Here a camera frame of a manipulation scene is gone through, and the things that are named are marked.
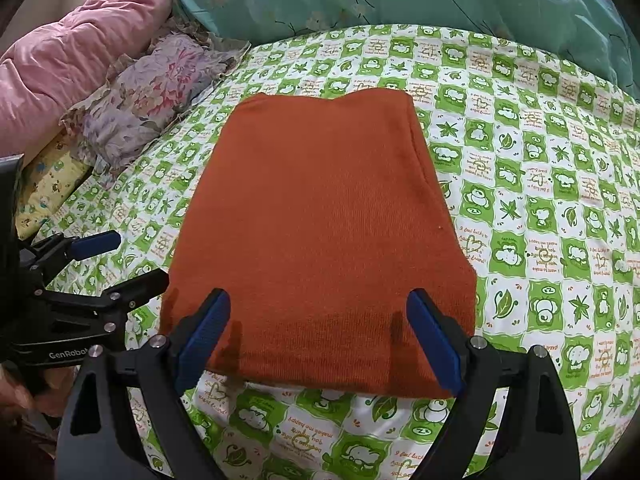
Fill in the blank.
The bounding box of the orange knit sweater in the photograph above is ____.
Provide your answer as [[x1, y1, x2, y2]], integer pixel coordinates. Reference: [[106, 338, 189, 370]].
[[160, 87, 478, 401]]

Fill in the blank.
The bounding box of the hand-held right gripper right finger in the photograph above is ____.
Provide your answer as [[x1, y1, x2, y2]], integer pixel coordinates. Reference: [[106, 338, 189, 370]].
[[406, 287, 583, 480]]

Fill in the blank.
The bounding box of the green checked printed bedsheet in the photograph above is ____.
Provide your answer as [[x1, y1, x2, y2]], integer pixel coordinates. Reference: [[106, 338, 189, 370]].
[[30, 22, 640, 480]]

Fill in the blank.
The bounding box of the yellow printed cloth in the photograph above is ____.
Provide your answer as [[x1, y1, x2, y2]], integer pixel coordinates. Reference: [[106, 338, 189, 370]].
[[15, 130, 95, 242]]

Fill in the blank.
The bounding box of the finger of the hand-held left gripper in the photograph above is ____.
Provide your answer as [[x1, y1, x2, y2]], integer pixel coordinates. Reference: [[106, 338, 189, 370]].
[[20, 230, 122, 275], [44, 267, 169, 312]]

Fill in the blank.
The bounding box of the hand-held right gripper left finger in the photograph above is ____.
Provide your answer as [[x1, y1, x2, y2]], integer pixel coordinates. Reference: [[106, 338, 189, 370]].
[[55, 287, 232, 480]]

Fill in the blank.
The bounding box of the purple floral ruffled pillow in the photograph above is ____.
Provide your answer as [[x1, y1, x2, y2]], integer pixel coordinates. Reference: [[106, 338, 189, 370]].
[[60, 17, 251, 176]]

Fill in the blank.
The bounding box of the pink quilt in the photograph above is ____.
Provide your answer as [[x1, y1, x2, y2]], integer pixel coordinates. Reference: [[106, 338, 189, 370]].
[[0, 0, 178, 157]]

